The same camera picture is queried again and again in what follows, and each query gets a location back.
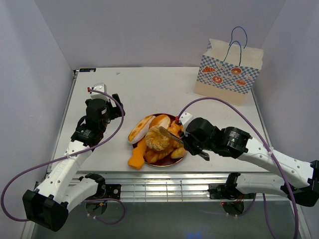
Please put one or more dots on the small sugared oval bread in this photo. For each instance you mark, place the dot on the small sugared oval bread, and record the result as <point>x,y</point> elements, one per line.
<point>178,153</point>

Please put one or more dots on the braided twist bread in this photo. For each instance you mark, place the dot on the braided twist bread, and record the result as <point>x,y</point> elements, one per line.
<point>152,156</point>

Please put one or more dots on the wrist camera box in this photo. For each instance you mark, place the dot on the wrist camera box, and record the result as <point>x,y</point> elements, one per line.
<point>98,91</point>
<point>184,120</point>

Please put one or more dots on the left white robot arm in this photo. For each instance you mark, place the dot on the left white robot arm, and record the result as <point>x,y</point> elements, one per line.
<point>51,201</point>

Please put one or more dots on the croissant ring bread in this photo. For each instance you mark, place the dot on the croissant ring bread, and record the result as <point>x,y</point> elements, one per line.
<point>175,129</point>

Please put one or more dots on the checkered paper bag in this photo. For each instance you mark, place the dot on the checkered paper bag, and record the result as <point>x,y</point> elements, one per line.
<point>228,70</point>

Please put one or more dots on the orange toast slice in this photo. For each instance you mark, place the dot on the orange toast slice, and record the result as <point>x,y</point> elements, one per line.
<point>137,159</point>

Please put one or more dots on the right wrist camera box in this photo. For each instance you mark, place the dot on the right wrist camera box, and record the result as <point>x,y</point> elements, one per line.
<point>184,120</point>

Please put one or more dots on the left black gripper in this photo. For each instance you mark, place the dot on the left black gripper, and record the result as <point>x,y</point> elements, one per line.
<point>113,109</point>

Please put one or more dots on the sesame flat bread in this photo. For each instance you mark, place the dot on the sesame flat bread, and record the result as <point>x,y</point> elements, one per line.
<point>140,129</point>

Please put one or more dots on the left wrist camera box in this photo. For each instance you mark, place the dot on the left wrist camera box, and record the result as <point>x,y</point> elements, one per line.
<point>98,91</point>

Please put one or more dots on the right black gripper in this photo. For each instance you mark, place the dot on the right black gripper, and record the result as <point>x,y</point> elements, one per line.
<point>188,146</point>

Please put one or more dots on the dark red round plate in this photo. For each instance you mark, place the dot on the dark red round plate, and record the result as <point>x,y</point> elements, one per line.
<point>166,161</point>

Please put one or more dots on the metal tongs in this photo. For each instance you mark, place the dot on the metal tongs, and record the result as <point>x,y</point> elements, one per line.
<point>166,133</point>

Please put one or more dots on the round split bun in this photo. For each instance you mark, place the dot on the round split bun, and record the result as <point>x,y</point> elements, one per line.
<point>161,120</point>

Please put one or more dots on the sugared donut bread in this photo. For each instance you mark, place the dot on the sugared donut bread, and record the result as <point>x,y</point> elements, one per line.
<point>156,140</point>

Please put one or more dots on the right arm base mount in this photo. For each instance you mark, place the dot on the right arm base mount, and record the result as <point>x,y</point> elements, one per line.
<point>232,201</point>

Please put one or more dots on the blue label sticker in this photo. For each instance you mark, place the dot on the blue label sticker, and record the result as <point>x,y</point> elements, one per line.
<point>87,70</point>

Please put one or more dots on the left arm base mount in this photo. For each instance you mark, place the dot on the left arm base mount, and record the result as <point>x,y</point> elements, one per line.
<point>106,191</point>

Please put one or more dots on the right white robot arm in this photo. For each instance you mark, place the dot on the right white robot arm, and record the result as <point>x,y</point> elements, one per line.
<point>291,178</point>

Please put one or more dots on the aluminium frame rail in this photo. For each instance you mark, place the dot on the aluminium frame rail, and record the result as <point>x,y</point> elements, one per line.
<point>139,187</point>

